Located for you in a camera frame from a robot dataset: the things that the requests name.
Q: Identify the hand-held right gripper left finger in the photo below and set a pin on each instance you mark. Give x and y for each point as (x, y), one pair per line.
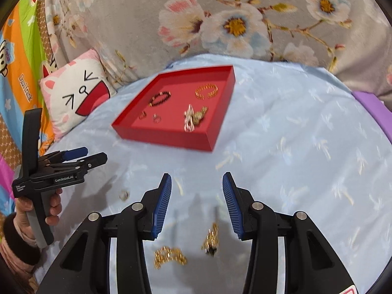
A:
(162, 205)

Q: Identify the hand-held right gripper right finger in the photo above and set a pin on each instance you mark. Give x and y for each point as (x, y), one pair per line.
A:
(232, 205)

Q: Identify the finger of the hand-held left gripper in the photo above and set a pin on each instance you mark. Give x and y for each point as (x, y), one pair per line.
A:
(75, 152)
(95, 160)

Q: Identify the gold hoop earring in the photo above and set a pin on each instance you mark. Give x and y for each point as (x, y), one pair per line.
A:
(121, 196)

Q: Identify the gold jewelry with red clover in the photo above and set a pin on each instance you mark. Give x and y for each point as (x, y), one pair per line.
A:
(211, 242)

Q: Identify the small gold earring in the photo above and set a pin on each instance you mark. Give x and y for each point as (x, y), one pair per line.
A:
(141, 117)

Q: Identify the red cardboard box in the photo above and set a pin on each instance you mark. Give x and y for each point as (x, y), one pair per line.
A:
(171, 141)

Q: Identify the gold wristwatch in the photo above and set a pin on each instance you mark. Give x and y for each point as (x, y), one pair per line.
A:
(200, 115)

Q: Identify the person's left forearm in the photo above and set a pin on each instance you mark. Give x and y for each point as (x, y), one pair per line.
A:
(18, 245)

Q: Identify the person's left hand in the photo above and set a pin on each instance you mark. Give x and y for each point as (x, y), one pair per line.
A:
(54, 203)

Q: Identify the pink cat face pillow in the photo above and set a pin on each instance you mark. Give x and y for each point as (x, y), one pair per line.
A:
(67, 98)

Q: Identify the light blue palm-print sheet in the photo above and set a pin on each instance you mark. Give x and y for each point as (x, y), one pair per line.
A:
(291, 159)

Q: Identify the colourful cartoon blanket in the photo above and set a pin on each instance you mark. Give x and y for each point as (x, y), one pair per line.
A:
(18, 52)

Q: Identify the purple cloth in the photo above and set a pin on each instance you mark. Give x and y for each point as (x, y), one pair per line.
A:
(376, 110)

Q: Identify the grey floral blanket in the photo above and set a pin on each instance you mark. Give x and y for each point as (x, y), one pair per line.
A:
(245, 6)

